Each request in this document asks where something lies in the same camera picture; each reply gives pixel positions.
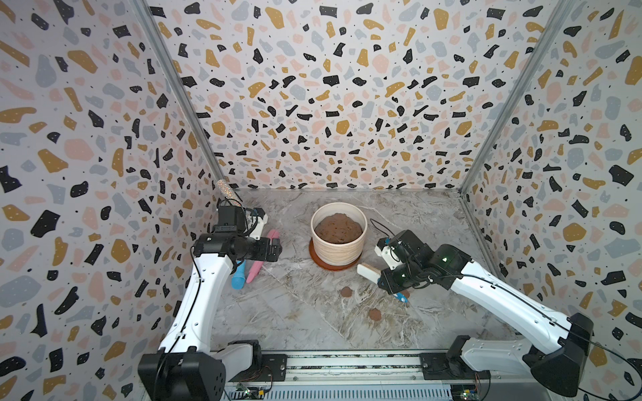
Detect blue silicone tool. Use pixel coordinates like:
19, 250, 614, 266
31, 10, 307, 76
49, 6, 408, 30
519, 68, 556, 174
231, 261, 246, 290

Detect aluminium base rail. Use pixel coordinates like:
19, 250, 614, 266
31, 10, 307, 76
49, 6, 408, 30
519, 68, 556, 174
223, 350, 557, 400

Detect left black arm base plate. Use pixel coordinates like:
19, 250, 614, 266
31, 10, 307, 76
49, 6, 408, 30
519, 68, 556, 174
227, 354, 289, 384

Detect terracotta saucer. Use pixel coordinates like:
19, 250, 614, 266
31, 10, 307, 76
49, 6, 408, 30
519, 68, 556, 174
309, 240, 362, 272

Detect pink silicone tool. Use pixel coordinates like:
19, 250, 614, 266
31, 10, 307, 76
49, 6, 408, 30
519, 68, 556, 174
246, 229, 283, 283

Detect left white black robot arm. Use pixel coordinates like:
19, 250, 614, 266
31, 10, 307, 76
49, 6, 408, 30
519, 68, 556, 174
137, 230, 282, 400

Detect dried mud flake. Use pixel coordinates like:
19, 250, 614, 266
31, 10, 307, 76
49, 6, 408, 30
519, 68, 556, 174
339, 287, 354, 298
368, 308, 382, 322

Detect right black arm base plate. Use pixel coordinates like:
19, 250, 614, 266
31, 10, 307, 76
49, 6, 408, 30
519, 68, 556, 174
419, 352, 491, 380

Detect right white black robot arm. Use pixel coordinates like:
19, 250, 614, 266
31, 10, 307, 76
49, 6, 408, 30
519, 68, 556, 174
374, 230, 594, 398

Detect cream ceramic pot with mud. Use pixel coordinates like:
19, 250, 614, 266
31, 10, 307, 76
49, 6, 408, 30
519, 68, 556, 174
310, 202, 369, 266

